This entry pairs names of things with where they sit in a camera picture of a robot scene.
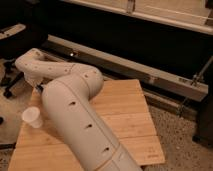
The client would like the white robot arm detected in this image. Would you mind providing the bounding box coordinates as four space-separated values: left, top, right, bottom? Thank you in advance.
15 48 142 171

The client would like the translucent white plastic cup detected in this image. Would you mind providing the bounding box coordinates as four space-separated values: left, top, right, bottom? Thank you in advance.
22 106 43 128

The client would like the black office chair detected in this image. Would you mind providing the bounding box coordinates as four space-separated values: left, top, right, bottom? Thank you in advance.
0 24 47 98

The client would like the metal diagonal rod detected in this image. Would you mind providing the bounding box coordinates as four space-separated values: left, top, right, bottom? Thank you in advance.
177 56 213 117

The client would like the black cabinet on right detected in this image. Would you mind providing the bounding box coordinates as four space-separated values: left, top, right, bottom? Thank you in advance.
192 64 213 149

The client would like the light wooden upper shelf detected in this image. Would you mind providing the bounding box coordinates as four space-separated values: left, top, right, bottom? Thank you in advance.
63 0 213 35

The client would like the grey metal floor rail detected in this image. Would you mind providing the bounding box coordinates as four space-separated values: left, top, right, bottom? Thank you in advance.
35 34 209 122

